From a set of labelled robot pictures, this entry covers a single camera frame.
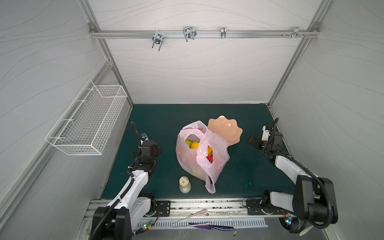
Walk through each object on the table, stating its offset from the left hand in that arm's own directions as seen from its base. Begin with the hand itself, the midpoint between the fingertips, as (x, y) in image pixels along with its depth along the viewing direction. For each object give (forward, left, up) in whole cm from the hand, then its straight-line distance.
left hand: (149, 143), depth 86 cm
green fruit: (+4, -23, -6) cm, 24 cm away
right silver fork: (-38, -79, -10) cm, 89 cm away
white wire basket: (-4, +24, +20) cm, 32 cm away
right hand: (+8, -67, -1) cm, 67 cm away
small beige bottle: (-22, -23, 0) cm, 32 cm away
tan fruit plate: (+19, -49, -10) cm, 54 cm away
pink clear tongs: (-33, -28, -10) cm, 45 cm away
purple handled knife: (-38, -35, -11) cm, 53 cm away
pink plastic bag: (-14, -30, +17) cm, 37 cm away
